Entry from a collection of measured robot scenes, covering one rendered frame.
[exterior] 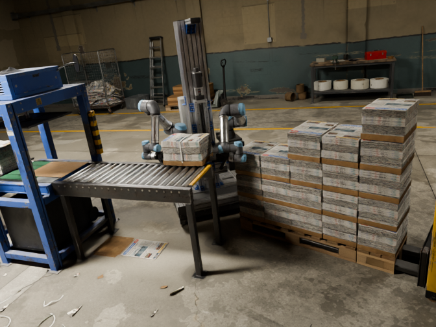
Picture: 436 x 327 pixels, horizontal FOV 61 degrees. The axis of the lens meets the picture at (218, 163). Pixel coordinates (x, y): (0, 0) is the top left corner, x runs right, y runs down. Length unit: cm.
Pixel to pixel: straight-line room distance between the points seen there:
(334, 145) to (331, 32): 689
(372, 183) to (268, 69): 730
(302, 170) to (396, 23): 693
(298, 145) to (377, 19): 685
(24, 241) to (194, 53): 245
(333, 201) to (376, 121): 75
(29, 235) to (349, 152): 293
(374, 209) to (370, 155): 43
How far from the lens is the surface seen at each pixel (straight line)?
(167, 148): 329
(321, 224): 325
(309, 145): 302
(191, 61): 384
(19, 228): 395
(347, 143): 288
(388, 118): 275
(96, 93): 1079
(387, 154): 282
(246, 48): 1001
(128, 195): 310
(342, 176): 299
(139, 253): 366
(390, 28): 967
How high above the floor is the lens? 192
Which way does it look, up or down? 20 degrees down
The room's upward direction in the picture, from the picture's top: 6 degrees counter-clockwise
